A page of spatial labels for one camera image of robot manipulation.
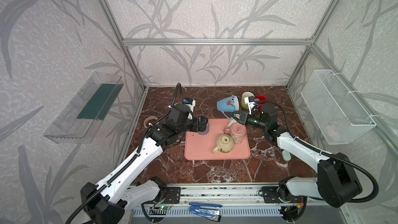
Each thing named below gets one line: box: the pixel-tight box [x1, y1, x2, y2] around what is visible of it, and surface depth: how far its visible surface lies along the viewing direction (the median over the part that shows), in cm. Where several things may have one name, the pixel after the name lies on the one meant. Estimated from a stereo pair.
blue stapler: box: [188, 202, 223, 223], surface depth 69 cm
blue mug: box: [216, 95, 240, 118], surface depth 80 cm
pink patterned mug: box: [223, 122, 247, 145], surface depth 86 cm
